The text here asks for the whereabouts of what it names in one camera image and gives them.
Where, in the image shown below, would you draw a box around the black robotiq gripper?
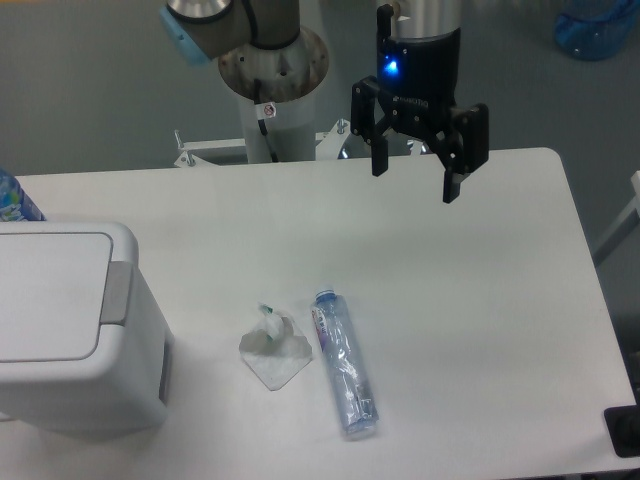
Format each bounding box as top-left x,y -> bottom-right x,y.
350,4 -> 489,203

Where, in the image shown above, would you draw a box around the white push-lid trash can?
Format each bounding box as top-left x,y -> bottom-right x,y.
1,221 -> 174,433

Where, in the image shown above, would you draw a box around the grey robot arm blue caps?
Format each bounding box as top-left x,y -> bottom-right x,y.
160,1 -> 489,202

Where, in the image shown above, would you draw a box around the large blue water jug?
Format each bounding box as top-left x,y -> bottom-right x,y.
553,0 -> 639,61

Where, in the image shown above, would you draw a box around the crushed clear plastic bottle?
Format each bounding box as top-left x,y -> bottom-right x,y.
310,286 -> 379,440

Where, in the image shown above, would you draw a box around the crumpled clear plastic wrapper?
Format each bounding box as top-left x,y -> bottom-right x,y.
238,303 -> 313,391

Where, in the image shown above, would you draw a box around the black clamp at table edge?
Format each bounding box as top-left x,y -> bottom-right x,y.
604,405 -> 639,458

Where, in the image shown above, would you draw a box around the blue labelled bottle left edge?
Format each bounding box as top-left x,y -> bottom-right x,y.
0,169 -> 46,222

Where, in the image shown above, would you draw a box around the white metal base frame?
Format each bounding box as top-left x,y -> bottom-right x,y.
172,117 -> 431,169

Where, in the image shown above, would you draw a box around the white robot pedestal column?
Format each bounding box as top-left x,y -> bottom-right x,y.
218,26 -> 329,164

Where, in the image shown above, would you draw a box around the black cable on pedestal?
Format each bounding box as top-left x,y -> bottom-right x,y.
252,77 -> 280,163

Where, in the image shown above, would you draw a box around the white frame at right edge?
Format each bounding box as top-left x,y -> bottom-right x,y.
592,171 -> 639,268

